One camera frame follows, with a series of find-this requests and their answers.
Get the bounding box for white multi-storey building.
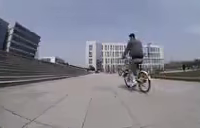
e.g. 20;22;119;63
85;40;165;74

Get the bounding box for person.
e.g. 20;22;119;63
121;32;145;88

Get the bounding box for grey concrete paved plaza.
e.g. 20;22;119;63
0;72;200;128

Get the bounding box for bicycle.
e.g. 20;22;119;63
116;57;152;94

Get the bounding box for low white building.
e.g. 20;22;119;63
39;56;66;65

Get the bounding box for wide grey stone stairs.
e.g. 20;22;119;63
0;49;93;89

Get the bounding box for grey striped building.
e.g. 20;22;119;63
5;21;42;60

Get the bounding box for grass strip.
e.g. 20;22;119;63
153;67;200;84

